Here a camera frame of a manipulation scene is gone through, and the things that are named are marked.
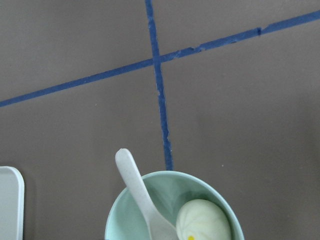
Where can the white steamed bun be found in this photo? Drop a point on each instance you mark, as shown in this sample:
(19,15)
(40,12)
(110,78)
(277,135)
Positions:
(201,219)

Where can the white ceramic spoon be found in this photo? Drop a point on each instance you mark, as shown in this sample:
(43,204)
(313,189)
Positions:
(158,227)

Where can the light green bowl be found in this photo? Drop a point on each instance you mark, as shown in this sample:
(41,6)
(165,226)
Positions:
(169,191)

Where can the white rectangular tray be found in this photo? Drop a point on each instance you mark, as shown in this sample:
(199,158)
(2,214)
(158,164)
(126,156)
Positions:
(12,195)

